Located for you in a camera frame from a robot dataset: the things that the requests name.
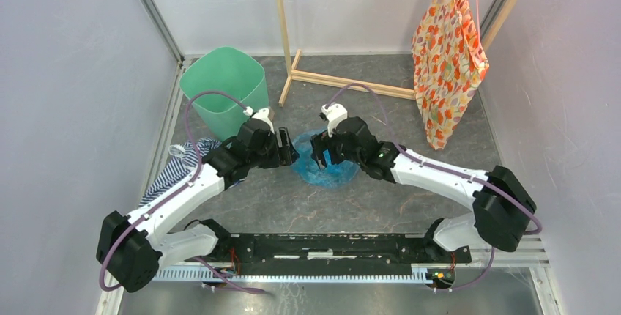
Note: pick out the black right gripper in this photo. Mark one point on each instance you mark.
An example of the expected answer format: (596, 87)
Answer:
(320, 143)

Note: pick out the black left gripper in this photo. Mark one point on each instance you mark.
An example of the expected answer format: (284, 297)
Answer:
(285, 156)

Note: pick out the blue plastic trash bag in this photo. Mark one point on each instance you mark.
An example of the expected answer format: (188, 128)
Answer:
(333, 176)

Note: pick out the green plastic trash bin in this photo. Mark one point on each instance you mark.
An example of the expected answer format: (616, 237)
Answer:
(233, 72)

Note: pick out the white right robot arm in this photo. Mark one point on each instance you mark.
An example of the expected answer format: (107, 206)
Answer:
(500, 209)

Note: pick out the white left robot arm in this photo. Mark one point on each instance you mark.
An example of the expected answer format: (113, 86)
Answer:
(134, 247)

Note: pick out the blue striped cloth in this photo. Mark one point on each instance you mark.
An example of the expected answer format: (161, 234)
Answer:
(181, 166)

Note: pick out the floral orange cloth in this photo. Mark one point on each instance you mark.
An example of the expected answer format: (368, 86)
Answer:
(449, 65)

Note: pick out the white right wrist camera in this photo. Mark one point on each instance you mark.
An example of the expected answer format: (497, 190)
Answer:
(334, 114)

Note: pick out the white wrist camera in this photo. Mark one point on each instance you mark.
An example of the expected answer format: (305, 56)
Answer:
(334, 114)
(265, 115)

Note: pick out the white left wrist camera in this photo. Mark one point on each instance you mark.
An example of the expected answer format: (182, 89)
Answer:
(265, 115)

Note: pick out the wooden clothes rack frame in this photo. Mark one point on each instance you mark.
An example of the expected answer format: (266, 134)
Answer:
(293, 74)

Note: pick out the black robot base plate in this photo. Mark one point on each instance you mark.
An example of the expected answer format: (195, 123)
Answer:
(341, 254)

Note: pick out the white slotted cable duct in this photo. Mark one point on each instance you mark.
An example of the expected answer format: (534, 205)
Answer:
(202, 274)

